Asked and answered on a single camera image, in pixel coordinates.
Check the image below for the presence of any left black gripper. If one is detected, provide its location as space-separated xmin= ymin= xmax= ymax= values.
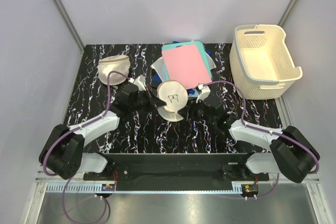
xmin=129 ymin=87 xmax=166 ymax=113

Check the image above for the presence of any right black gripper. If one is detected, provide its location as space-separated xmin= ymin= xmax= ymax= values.
xmin=177 ymin=96 xmax=216 ymax=125

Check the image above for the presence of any mesh laundry bag with glasses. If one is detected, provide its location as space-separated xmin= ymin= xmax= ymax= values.
xmin=157 ymin=80 xmax=188 ymax=122

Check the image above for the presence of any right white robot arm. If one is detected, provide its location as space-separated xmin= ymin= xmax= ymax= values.
xmin=187 ymin=98 xmax=320 ymax=183

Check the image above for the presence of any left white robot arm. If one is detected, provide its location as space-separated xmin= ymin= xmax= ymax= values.
xmin=38 ymin=84 xmax=166 ymax=180

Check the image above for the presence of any far mesh laundry bag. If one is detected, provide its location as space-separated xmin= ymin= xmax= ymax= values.
xmin=98 ymin=55 xmax=131 ymax=86

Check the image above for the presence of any cream plastic laundry basket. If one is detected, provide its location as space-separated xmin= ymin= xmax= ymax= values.
xmin=229 ymin=24 xmax=302 ymax=100

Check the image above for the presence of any light blue board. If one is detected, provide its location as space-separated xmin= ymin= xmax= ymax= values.
xmin=187 ymin=89 xmax=199 ymax=98

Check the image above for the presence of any dark blue board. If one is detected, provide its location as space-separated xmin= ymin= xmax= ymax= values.
xmin=152 ymin=40 xmax=212 ymax=96

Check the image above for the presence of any pink plastic board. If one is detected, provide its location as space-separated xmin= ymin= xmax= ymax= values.
xmin=161 ymin=44 xmax=213 ymax=90

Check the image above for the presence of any teal plastic board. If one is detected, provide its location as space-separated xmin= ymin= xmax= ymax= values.
xmin=161 ymin=40 xmax=214 ymax=84

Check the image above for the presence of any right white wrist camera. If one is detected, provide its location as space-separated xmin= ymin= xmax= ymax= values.
xmin=196 ymin=84 xmax=211 ymax=103

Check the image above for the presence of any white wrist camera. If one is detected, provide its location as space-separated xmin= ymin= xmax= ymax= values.
xmin=196 ymin=84 xmax=211 ymax=103
xmin=129 ymin=75 xmax=146 ymax=91

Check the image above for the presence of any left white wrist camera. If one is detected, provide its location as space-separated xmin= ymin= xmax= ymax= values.
xmin=129 ymin=75 xmax=146 ymax=91

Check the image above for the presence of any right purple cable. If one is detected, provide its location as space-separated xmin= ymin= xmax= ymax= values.
xmin=202 ymin=80 xmax=320 ymax=199

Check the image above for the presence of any purple cable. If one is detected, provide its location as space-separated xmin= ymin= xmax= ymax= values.
xmin=202 ymin=80 xmax=320 ymax=199
xmin=43 ymin=71 xmax=135 ymax=222

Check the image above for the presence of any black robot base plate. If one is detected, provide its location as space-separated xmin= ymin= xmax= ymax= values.
xmin=83 ymin=154 xmax=269 ymax=187

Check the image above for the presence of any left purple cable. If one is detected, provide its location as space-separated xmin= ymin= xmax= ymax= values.
xmin=43 ymin=71 xmax=135 ymax=222

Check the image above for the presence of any white slotted cable duct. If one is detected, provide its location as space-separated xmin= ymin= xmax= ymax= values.
xmin=46 ymin=182 xmax=242 ymax=194

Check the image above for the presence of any left aluminium frame post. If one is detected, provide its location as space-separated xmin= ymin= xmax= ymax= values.
xmin=38 ymin=0 xmax=85 ymax=51

